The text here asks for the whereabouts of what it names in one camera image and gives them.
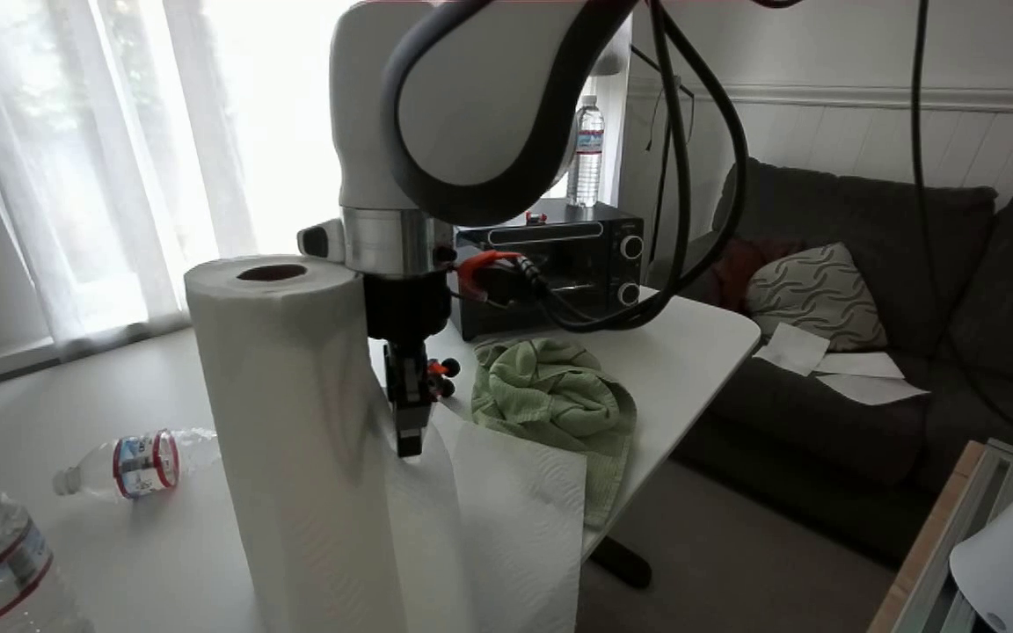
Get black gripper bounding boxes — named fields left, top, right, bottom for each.
left=366, top=275, right=451, bottom=456

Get white paper towel roll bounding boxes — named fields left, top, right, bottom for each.
left=186, top=258, right=588, bottom=633

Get robot base stand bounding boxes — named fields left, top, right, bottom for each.
left=868, top=440, right=1013, bottom=633

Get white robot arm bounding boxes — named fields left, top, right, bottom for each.
left=296, top=0, right=638, bottom=456

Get green towel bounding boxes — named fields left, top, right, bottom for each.
left=470, top=338, right=638, bottom=528

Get small red black toy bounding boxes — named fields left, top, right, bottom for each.
left=428, top=358, right=460, bottom=398

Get black toaster oven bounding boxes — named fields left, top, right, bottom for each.
left=451, top=203, right=644, bottom=343

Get black table base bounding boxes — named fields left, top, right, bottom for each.
left=592, top=538, right=651, bottom=591

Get fallen water bottle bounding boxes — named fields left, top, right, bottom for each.
left=52, top=431, right=223, bottom=502

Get water bottle on oven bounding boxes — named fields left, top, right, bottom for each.
left=565, top=95, right=606, bottom=209

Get red cushion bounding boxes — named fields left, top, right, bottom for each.
left=713, top=238, right=794, bottom=311

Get white sheer curtains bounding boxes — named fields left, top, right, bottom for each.
left=0, top=0, right=353, bottom=349

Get patterned cushion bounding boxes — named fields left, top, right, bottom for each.
left=746, top=244, right=886, bottom=353

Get white papers on sofa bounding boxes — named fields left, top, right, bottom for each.
left=760, top=323, right=923, bottom=410

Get dark grey sofa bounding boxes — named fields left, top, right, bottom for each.
left=677, top=163, right=1013, bottom=567

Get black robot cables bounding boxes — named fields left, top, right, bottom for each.
left=455, top=0, right=941, bottom=336

